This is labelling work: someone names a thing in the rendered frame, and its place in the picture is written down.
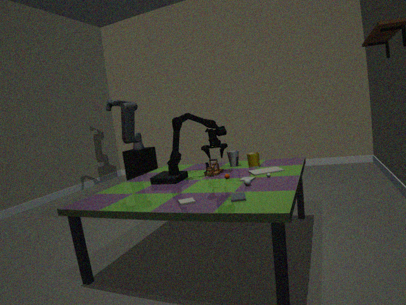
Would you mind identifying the yellow cylindrical cup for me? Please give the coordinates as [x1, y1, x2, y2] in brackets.
[247, 152, 259, 168]

